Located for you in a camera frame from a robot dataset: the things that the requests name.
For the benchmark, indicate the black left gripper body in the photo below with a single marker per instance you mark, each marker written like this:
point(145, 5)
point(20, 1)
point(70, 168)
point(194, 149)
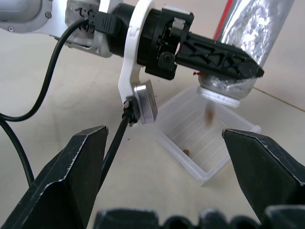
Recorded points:
point(152, 35)

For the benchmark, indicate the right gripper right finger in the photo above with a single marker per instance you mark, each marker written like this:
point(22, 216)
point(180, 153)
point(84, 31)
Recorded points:
point(269, 171)

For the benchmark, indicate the clear plastic container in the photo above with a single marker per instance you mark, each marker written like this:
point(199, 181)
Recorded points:
point(181, 124)

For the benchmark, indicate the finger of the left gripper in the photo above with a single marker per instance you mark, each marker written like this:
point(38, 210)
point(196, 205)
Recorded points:
point(214, 55)

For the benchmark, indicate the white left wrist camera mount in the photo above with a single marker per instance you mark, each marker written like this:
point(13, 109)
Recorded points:
point(126, 71)

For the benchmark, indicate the silver can with red stripe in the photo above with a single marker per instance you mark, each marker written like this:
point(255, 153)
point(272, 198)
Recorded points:
point(257, 28)

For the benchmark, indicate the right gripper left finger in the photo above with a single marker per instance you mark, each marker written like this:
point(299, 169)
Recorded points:
point(59, 181)

